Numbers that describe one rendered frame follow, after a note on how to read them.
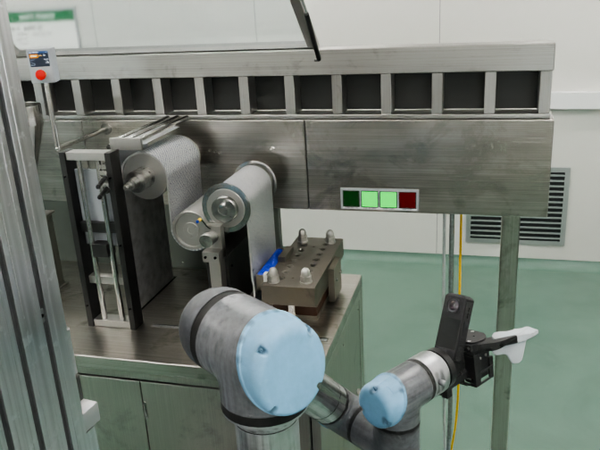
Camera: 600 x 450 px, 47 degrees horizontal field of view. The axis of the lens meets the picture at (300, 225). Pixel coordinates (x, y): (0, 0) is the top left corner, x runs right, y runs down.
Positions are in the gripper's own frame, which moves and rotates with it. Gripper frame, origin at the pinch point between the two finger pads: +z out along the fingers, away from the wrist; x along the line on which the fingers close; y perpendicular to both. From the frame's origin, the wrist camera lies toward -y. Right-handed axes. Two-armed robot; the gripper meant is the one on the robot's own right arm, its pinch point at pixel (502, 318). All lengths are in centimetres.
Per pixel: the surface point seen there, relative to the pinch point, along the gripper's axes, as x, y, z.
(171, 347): -95, 21, -21
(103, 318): -121, 15, -28
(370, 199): -81, -6, 50
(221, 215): -92, -12, 1
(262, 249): -95, 3, 16
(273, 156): -106, -23, 33
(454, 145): -58, -20, 65
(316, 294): -73, 13, 16
